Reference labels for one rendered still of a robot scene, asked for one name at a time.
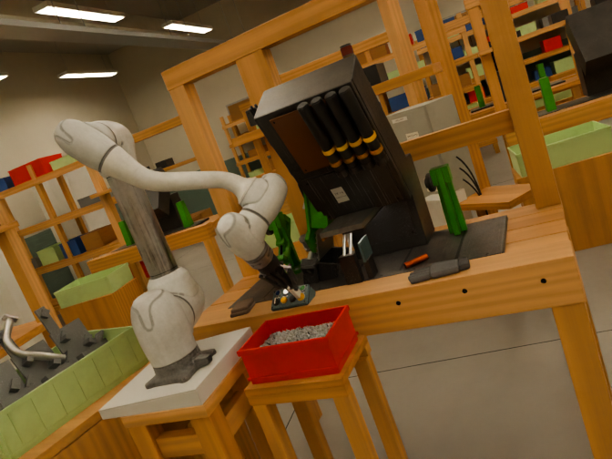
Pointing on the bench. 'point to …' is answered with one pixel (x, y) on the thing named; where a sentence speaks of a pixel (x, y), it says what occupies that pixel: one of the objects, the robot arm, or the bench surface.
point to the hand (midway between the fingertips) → (294, 290)
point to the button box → (293, 300)
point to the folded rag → (242, 307)
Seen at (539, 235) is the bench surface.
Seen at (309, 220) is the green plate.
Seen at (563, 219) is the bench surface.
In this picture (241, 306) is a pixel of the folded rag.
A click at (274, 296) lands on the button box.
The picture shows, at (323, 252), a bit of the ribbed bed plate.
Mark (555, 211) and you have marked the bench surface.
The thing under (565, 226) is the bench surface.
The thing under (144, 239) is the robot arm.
